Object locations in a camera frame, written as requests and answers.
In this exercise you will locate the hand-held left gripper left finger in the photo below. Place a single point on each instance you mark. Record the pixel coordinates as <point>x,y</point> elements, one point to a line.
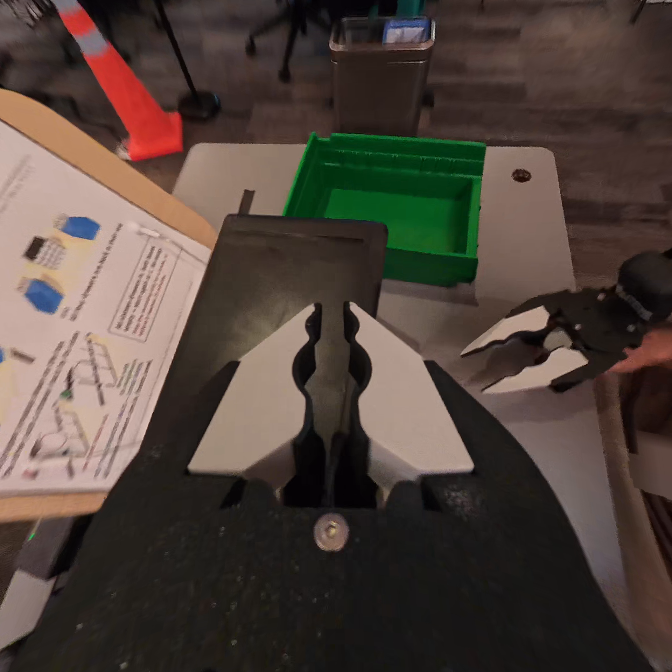
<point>252,420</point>

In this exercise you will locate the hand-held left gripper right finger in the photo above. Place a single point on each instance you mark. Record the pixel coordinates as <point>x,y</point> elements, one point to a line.
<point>414,420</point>

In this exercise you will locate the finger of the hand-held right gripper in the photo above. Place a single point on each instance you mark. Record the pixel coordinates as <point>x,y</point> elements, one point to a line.
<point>551,370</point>
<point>517,324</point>

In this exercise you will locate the black drawer cabinet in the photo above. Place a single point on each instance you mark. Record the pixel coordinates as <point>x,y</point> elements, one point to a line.
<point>273,273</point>

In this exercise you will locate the green plastic bin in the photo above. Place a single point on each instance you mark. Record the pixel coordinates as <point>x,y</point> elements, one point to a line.
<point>399,220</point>

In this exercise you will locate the person's right hand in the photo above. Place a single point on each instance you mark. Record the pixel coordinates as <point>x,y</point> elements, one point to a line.
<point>651,351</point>

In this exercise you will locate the brown table grommet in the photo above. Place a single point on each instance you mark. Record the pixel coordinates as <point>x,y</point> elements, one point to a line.
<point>521,175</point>

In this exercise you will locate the printed instruction sheet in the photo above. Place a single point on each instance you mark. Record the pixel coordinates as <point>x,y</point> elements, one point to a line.
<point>78,315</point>

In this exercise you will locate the brown cardboard box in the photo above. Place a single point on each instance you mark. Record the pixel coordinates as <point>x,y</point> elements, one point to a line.
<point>645,551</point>

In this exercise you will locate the black tape strip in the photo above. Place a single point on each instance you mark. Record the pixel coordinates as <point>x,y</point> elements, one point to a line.
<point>246,202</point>

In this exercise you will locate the black device green light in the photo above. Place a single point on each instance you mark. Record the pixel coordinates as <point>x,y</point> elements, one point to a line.
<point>52,546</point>

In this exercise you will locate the metal trash can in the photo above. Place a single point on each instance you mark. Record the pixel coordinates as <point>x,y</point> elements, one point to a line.
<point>378,89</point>

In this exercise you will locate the wooden board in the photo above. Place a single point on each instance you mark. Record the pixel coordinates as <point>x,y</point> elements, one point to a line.
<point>105,157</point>

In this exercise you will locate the blue white packet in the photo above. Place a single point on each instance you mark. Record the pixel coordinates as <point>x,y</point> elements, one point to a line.
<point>407,30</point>

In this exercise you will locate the black stanchion pole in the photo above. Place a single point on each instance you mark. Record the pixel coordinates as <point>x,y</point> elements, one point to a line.
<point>198,105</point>

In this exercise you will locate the orange traffic cone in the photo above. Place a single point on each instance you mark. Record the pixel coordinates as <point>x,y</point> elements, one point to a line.
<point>131,105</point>

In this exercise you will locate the black office chair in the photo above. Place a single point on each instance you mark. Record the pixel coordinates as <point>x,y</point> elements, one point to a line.
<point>291,31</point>

